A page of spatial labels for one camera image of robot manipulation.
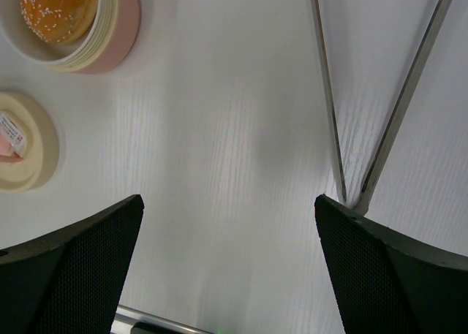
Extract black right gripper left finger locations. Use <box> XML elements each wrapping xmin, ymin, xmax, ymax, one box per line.
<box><xmin>1</xmin><ymin>194</ymin><xmax>144</xmax><ymax>333</ymax></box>

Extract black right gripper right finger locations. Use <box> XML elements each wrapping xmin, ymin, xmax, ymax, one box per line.
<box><xmin>314</xmin><ymin>194</ymin><xmax>467</xmax><ymax>333</ymax></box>

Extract steel kitchen tongs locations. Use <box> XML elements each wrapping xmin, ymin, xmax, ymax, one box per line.
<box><xmin>310</xmin><ymin>0</ymin><xmax>453</xmax><ymax>216</ymax></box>

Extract cream lid pink handle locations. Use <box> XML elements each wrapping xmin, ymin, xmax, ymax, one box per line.
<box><xmin>1</xmin><ymin>91</ymin><xmax>59</xmax><ymax>194</ymax></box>

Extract pink round container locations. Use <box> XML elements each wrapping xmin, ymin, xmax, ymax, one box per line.
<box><xmin>1</xmin><ymin>0</ymin><xmax>140</xmax><ymax>74</ymax></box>

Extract sesame bun toy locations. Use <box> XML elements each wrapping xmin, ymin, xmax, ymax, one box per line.
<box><xmin>20</xmin><ymin>0</ymin><xmax>98</xmax><ymax>45</ymax></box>

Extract aluminium front rail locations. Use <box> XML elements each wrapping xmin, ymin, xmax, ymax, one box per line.
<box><xmin>110</xmin><ymin>305</ymin><xmax>207</xmax><ymax>334</ymax></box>

